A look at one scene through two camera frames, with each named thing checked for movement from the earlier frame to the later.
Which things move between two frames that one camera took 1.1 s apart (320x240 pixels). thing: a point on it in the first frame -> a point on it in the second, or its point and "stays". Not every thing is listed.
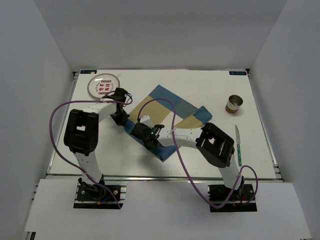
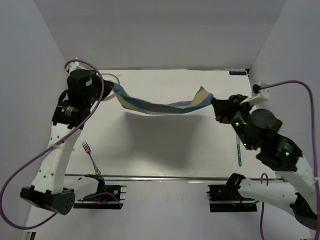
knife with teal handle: x=238 y=139 stays
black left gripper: x=122 y=121 -> x=108 y=87
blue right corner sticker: x=237 y=72 stays
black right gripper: x=148 y=147 -> x=223 y=107
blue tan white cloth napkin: x=162 y=108 -> x=202 y=97
